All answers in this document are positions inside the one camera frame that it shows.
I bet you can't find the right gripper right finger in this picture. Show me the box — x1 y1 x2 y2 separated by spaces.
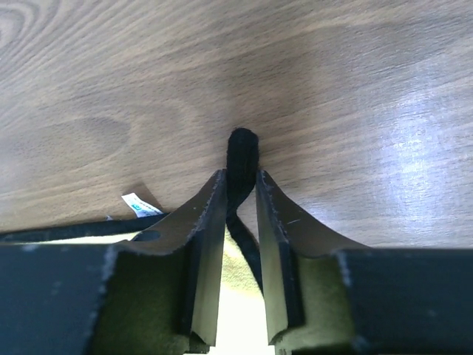
256 171 472 354

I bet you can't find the white towel label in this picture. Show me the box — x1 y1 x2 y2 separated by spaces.
121 193 163 218

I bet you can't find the yellow towel black trim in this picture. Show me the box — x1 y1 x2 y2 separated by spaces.
0 127 267 355

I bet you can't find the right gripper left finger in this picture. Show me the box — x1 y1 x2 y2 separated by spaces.
0 169 227 355

